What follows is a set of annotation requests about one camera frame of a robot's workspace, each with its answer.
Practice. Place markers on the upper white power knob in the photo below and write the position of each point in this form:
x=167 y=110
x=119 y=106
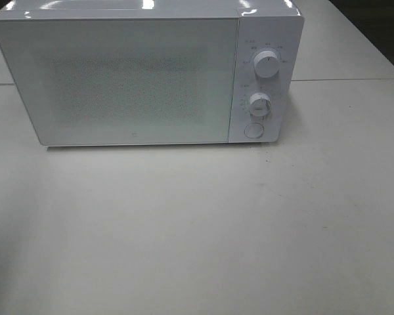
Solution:
x=266 y=63

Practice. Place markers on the round door release button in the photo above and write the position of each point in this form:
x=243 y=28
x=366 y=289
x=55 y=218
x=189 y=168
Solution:
x=254 y=130

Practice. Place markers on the white microwave oven body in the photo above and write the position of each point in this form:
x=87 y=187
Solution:
x=261 y=25

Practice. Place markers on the white timer knob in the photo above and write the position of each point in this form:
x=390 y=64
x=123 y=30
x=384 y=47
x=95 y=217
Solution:
x=260 y=105

